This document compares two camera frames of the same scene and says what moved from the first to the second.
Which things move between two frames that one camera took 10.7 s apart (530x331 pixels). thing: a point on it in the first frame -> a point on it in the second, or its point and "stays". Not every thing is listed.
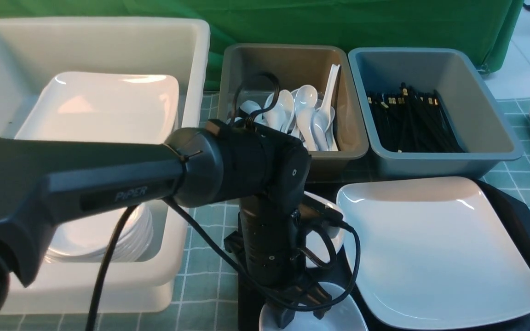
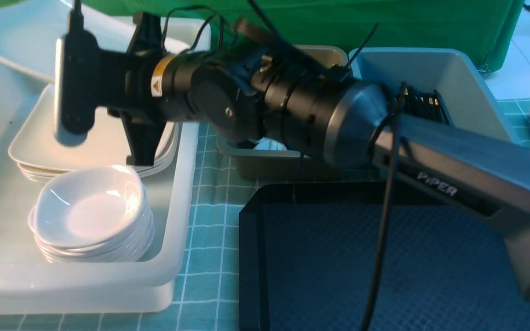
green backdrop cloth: [481, 28] stays
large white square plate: [434, 250] -> [26, 34]
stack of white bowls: [90, 239] stays
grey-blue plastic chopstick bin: [480, 120] stays
